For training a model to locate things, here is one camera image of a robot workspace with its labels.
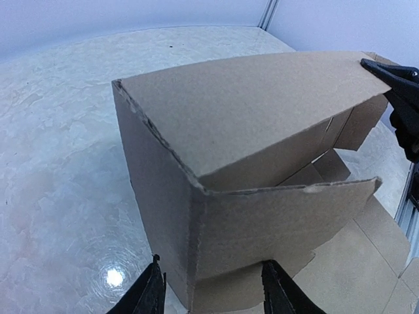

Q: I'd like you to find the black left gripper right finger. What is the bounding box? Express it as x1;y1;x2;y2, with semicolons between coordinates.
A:
261;260;324;314

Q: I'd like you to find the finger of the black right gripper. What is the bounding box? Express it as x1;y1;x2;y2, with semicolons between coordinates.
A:
361;58;418;160

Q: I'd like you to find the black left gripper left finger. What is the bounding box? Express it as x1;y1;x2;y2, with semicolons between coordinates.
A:
109;254;167;314

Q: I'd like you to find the brown cardboard box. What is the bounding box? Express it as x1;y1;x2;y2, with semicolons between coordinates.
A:
112;52;416;313

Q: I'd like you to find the right side aluminium rail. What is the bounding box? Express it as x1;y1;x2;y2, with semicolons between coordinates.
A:
395;164;418;243

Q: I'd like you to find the right aluminium frame post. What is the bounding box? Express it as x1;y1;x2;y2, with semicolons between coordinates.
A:
258;0;280;31

